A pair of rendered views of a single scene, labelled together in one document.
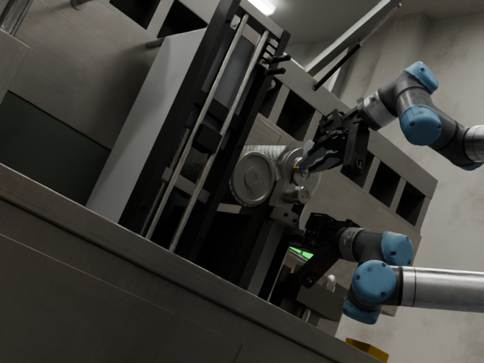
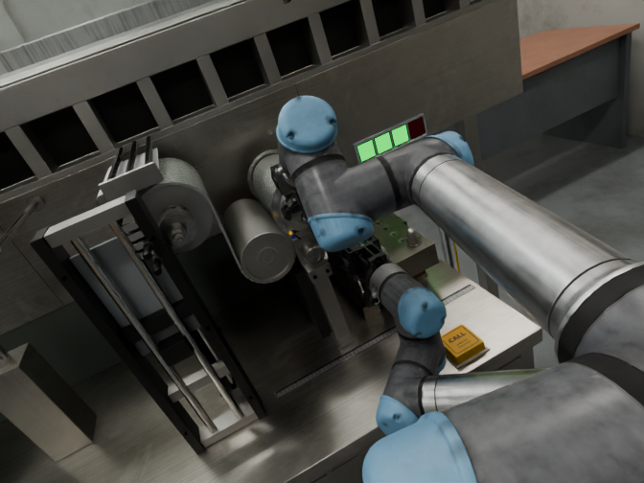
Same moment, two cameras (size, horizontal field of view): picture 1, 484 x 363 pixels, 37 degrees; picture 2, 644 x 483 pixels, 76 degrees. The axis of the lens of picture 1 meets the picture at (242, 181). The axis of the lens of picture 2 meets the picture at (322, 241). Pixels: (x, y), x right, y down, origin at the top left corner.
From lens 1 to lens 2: 131 cm
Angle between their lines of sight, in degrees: 49
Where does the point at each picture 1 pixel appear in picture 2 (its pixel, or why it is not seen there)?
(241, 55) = (125, 257)
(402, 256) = (429, 326)
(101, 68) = not seen: hidden behind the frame
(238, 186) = (262, 276)
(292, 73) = (252, 16)
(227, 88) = (148, 292)
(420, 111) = (322, 232)
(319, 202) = (379, 91)
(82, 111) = not seen: hidden behind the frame
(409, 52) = not seen: outside the picture
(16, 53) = (17, 378)
